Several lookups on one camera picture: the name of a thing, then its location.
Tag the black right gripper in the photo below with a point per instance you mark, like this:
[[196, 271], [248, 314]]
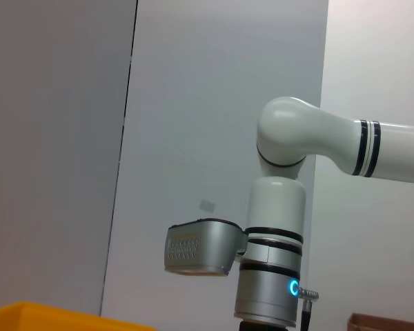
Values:
[[265, 327]]

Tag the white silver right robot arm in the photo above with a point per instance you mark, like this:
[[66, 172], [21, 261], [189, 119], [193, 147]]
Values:
[[279, 207]]

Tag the brown cardboard box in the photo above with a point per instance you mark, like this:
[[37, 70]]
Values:
[[383, 323]]

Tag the yellow plastic bin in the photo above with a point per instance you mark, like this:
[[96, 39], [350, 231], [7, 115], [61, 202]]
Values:
[[38, 317]]

